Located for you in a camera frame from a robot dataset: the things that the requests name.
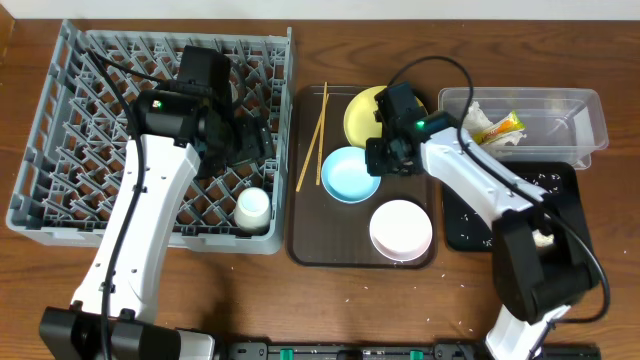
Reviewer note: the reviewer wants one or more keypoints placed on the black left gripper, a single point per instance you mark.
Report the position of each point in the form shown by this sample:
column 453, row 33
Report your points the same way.
column 255, row 141

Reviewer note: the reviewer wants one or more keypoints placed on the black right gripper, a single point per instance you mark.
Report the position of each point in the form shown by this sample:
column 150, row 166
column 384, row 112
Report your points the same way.
column 375, row 166

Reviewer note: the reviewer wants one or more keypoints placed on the white tissue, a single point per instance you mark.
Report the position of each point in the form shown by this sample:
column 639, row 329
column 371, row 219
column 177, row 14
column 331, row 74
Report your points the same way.
column 476, row 121

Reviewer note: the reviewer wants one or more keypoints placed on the light blue bowl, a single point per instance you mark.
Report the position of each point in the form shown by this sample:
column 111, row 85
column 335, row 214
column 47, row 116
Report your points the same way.
column 344, row 176

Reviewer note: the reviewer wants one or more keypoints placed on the small white green cup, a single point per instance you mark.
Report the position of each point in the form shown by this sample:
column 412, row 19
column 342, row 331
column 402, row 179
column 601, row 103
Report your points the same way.
column 252, row 213

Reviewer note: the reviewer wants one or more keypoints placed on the green orange snack wrapper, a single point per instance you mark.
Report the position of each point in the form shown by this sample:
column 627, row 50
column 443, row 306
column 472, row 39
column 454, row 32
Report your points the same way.
column 511, row 123

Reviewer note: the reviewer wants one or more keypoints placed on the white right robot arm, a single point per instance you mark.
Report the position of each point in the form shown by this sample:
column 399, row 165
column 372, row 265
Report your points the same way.
column 542, row 257

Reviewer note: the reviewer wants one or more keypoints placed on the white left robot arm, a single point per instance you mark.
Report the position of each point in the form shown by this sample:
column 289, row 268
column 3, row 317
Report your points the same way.
column 179, row 131

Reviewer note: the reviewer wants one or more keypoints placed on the black waste bin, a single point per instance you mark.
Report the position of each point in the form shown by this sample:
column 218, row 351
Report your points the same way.
column 465, row 230

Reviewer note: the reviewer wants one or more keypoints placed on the grey dishwasher rack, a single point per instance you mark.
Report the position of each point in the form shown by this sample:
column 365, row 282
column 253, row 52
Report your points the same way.
column 73, row 162

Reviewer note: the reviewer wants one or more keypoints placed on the clear plastic waste bin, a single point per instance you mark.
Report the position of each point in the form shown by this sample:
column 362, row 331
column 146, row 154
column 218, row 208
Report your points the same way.
column 561, row 124

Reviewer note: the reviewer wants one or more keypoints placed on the yellow plate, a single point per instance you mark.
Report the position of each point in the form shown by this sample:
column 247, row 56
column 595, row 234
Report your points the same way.
column 359, row 119

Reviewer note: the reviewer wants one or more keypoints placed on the left wooden chopstick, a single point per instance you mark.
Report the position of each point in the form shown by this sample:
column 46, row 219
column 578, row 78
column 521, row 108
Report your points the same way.
column 312, row 144

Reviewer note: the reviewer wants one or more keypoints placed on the wooden chopstick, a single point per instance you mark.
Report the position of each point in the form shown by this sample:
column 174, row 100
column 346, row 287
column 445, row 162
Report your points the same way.
column 321, row 142
column 312, row 144

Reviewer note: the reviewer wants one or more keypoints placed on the right wooden chopstick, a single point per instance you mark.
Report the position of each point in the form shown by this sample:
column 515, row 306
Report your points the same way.
column 321, row 142

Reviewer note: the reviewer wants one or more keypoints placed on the white pink bowl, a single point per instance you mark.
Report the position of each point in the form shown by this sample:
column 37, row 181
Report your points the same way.
column 401, row 230

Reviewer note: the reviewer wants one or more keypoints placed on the dark brown serving tray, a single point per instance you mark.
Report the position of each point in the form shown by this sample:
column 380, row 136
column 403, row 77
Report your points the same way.
column 324, row 232

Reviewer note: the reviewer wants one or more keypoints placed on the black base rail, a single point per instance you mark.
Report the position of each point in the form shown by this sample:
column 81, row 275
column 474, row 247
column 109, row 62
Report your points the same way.
column 446, row 350

